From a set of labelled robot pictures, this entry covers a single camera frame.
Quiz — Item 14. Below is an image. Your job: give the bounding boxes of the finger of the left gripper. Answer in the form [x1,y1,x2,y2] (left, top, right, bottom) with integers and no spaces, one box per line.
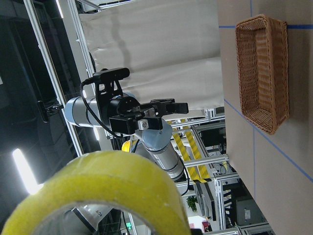
[150,98,188,115]
[136,117,163,131]

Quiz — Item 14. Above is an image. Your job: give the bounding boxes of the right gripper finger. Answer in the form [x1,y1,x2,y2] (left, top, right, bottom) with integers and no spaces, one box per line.
[190,228,202,235]

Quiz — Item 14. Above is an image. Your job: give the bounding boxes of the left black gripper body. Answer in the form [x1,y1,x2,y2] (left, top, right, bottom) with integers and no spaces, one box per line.
[109,96,157,135]

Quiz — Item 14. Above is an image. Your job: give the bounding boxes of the yellow tape roll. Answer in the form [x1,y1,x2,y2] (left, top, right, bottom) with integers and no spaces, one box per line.
[2,151,191,235]

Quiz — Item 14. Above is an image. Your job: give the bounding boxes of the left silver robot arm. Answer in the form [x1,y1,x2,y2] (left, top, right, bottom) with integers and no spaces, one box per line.
[65,94,189,181]

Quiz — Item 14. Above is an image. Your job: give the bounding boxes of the brown wicker basket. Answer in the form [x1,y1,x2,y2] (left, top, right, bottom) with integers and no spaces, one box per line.
[235,15,290,135]

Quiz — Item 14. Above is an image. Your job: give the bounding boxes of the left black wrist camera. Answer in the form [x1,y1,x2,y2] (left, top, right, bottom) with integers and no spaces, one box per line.
[93,68,130,83]

